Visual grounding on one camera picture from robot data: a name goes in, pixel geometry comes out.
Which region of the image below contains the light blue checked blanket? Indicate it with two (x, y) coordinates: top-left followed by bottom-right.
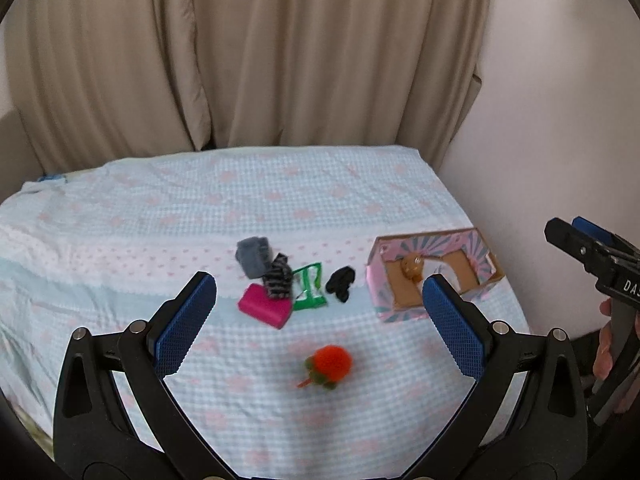
(0, 145), (532, 479)

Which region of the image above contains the brown plush toy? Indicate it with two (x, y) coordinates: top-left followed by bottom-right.
(400, 254), (426, 279)

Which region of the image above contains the grey folded cloth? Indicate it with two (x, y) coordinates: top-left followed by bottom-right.
(236, 236), (274, 279)

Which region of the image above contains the green plastic packet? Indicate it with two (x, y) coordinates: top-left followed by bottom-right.
(291, 262), (328, 312)

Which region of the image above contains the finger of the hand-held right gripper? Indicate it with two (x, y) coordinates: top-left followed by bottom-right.
(572, 216), (640, 261)
(544, 218), (619, 282)

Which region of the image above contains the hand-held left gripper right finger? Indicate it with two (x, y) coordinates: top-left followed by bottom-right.
(405, 275), (589, 480)

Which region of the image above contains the orange plush strawberry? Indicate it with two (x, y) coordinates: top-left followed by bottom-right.
(296, 344), (352, 391)

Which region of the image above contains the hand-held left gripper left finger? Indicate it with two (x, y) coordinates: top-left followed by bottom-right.
(52, 271), (236, 480)

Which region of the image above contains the black grey striped sock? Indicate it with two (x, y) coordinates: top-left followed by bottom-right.
(263, 252), (294, 301)

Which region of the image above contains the person's right hand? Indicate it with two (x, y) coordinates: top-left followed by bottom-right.
(593, 298), (640, 382)

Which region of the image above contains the beige curtain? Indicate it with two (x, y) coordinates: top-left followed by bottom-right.
(4, 0), (484, 177)

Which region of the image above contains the magenta pouch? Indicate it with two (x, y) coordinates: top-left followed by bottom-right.
(237, 283), (294, 330)

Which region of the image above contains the pink cardboard box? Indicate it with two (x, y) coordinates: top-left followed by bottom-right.
(366, 228), (505, 322)

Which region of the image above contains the white cloth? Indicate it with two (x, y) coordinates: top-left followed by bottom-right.
(424, 259), (472, 292)

